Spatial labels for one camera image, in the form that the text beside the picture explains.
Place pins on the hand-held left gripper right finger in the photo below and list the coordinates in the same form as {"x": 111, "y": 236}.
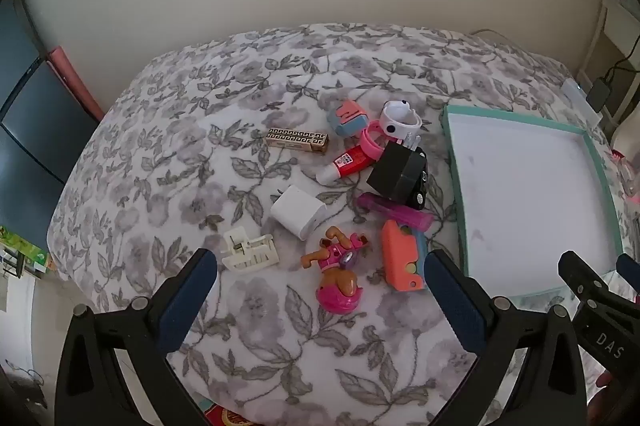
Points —
{"x": 455, "y": 301}

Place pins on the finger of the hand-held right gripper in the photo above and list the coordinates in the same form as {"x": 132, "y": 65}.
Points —
{"x": 575, "y": 273}
{"x": 629, "y": 271}

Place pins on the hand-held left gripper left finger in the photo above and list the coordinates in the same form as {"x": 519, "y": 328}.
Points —
{"x": 187, "y": 301}

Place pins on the orange and blue toy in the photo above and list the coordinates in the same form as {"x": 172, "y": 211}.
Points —
{"x": 400, "y": 261}

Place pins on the white hair claw clip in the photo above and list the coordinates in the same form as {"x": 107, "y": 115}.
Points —
{"x": 250, "y": 253}

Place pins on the teal shallow cardboard box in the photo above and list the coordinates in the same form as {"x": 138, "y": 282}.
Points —
{"x": 525, "y": 186}

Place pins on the purple translucent tube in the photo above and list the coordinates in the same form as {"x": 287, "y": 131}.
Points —
{"x": 395, "y": 211}

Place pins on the pink dog toy figure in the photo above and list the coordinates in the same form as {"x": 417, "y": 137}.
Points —
{"x": 337, "y": 281}

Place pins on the white charger plug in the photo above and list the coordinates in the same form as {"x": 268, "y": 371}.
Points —
{"x": 297, "y": 213}

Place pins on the black charger cube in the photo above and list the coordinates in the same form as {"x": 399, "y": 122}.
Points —
{"x": 392, "y": 171}

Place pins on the pink wristband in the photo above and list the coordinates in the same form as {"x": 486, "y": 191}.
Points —
{"x": 372, "y": 148}

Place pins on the red squeeze tube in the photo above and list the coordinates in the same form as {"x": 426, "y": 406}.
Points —
{"x": 347, "y": 163}

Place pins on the white toy watch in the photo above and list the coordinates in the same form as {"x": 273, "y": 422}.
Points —
{"x": 400, "y": 125}

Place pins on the gold patterned small box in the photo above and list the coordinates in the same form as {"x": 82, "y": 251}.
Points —
{"x": 295, "y": 139}

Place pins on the pink and blue small toy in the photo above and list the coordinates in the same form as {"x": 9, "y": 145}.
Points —
{"x": 346, "y": 115}

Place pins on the green printed box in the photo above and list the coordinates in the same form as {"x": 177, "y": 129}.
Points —
{"x": 22, "y": 251}

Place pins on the black power adapter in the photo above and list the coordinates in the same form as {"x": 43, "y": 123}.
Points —
{"x": 598, "y": 94}

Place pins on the white power strip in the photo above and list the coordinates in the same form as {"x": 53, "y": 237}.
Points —
{"x": 575, "y": 93}

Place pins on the dark flat screen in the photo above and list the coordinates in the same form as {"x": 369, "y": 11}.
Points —
{"x": 30, "y": 130}

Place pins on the pink board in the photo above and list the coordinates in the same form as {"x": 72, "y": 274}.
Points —
{"x": 75, "y": 85}

